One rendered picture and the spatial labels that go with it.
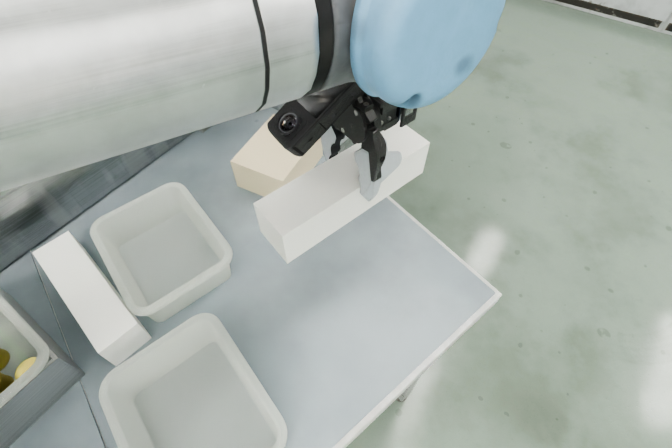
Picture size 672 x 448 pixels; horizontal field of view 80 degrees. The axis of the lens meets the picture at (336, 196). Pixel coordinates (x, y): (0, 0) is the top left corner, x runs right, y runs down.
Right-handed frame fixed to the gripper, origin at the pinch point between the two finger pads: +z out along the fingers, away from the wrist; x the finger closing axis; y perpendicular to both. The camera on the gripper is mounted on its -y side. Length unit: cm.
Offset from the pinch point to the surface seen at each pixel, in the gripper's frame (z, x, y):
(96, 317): 19.2, 15.2, -35.8
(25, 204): 16, 41, -38
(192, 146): 25, 47, -6
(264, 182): 20.2, 23.0, -1.2
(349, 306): 25.1, -5.4, -3.2
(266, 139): 17.6, 30.6, 4.5
